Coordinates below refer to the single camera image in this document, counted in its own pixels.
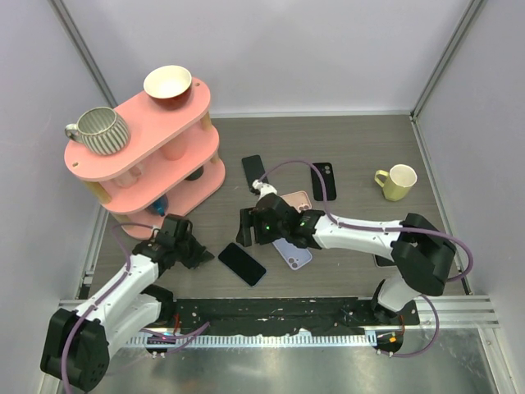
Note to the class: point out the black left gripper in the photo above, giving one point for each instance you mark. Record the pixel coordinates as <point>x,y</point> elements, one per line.
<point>200,254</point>

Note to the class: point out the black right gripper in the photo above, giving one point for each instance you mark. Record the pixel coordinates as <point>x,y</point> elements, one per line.
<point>250,217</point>

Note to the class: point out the blue-edged black phone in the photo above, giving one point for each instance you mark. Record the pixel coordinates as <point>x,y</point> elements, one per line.
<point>242,264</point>

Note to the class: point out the lilac phone case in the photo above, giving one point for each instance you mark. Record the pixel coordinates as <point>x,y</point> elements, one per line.
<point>295,257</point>

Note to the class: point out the pink phone case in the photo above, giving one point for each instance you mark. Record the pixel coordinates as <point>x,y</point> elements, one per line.
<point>298,200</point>

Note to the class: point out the silver-edged black phone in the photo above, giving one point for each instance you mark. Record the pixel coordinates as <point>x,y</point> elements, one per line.
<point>383,262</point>

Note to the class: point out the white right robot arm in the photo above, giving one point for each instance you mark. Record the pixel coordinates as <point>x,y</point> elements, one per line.
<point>422,255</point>

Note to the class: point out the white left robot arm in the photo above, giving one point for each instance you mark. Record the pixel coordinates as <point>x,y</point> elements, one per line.
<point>80,343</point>

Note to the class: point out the teal-edged black phone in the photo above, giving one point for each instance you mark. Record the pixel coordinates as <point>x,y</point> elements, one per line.
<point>253,170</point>

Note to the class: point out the blue mug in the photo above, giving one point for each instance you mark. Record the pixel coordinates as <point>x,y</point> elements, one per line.
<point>159,206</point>

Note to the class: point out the dark green cup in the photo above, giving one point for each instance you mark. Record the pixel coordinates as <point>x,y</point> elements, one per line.
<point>195,175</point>

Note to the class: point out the pink three-tier shelf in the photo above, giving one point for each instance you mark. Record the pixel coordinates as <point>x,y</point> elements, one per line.
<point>151,126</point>

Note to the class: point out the clear glass cup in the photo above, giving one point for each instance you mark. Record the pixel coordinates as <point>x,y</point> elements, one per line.
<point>130,177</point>

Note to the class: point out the pink cup on shelf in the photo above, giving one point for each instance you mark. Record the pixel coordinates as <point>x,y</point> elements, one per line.
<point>174,149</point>

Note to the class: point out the yellow mug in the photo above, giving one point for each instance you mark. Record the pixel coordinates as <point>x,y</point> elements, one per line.
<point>397,182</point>

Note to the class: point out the grey striped mug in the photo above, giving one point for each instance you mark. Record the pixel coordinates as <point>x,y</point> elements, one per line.
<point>101,130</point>

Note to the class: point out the red bowl white inside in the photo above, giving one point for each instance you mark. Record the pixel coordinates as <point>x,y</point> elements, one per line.
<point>169,86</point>

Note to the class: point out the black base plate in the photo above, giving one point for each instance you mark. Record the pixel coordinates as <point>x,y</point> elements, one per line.
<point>276,317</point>

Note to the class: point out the white slotted cable duct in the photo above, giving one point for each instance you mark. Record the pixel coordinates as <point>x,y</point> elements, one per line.
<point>302,339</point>

